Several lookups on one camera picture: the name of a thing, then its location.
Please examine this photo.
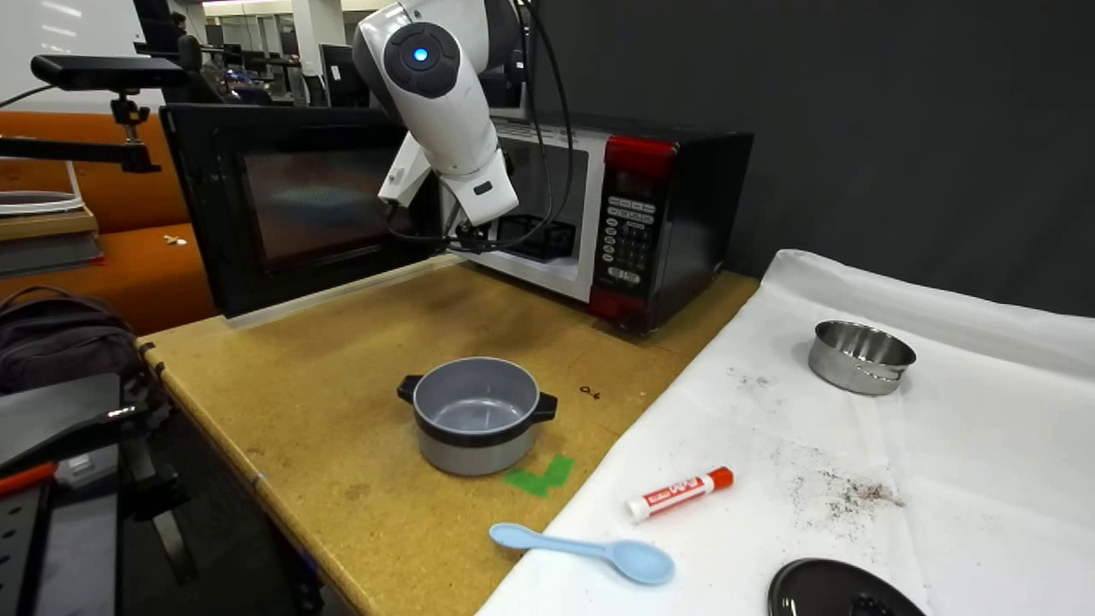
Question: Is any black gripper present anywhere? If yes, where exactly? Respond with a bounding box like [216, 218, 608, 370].
[450, 215, 515, 256]

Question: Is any black microwave oven body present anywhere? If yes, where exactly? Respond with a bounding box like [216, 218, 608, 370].
[439, 106, 756, 342]

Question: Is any white marker with red cap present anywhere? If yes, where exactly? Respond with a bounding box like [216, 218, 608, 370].
[622, 463, 738, 524]

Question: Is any orange sofa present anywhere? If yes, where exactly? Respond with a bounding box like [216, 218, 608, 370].
[0, 106, 218, 335]

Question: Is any light blue plastic spoon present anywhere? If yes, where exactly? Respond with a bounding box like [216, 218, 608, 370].
[487, 519, 678, 588]

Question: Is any round metal bowl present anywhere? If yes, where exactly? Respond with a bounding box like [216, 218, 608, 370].
[805, 317, 921, 402]

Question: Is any stack of books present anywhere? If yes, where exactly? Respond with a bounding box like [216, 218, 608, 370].
[0, 186, 106, 276]

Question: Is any black backpack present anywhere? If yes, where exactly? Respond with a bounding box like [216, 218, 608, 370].
[0, 283, 159, 397]

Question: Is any black round lid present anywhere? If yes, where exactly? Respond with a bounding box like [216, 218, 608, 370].
[768, 554, 931, 616]

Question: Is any black equipment stand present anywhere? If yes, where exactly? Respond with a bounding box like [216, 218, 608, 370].
[0, 365, 204, 616]

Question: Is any white table cloth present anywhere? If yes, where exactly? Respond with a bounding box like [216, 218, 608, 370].
[475, 248, 1095, 616]

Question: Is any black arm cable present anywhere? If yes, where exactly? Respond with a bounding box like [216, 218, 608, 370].
[518, 0, 582, 249]

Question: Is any grey pot with black handles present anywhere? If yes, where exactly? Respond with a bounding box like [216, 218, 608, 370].
[395, 351, 561, 480]

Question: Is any black bar camera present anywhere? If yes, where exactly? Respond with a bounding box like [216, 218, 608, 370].
[28, 50, 188, 95]

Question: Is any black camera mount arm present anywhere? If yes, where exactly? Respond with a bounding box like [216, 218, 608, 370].
[0, 92, 164, 177]

